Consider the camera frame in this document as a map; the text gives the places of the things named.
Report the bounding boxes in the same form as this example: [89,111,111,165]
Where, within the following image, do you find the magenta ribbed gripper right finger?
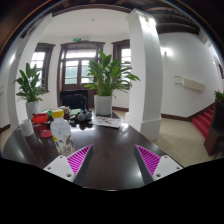
[134,145,182,181]

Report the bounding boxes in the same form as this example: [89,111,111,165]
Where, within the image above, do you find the clear bottle yellow cap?
[50,109,75,156]

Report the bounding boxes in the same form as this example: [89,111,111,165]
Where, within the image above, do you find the small boxes on table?
[59,106,80,117]

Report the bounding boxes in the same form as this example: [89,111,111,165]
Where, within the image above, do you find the open magazine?
[91,116,123,128]

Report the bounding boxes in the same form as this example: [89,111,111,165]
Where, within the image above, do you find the red toy pile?
[32,113,50,124]

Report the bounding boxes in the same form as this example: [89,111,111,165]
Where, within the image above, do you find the red round coaster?
[40,130,52,138]

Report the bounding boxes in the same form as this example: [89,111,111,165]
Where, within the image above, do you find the right brown framed window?
[111,39,132,90]

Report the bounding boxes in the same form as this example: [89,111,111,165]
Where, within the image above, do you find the large potted green plant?
[86,51,140,116]

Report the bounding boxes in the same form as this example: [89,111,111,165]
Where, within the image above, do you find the white square pillar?
[125,9,163,140]

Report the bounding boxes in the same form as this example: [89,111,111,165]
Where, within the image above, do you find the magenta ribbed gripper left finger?
[44,144,93,182]

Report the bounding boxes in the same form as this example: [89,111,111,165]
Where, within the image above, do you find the white wall air conditioner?
[175,76,205,92]

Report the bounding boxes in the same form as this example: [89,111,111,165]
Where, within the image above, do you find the green exit sign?
[73,38,81,42]

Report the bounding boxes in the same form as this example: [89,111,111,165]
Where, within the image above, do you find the brown wooden double door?
[57,41,104,107]

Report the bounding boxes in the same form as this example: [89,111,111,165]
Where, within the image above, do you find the left brown framed window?
[31,43,55,91]

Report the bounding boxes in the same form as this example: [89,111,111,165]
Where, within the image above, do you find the brown framed window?
[31,43,55,91]
[111,39,132,90]

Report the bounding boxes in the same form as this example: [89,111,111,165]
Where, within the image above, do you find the white paper cup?
[20,119,34,137]

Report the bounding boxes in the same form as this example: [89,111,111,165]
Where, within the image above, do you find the grey round balls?
[78,111,92,121]

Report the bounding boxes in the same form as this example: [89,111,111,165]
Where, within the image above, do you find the red carpeted stairs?
[192,105,215,137]

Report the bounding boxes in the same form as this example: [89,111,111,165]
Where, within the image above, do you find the left potted green plant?
[16,63,45,119]

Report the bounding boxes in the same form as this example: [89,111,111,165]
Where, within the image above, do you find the black chair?
[60,90,88,109]

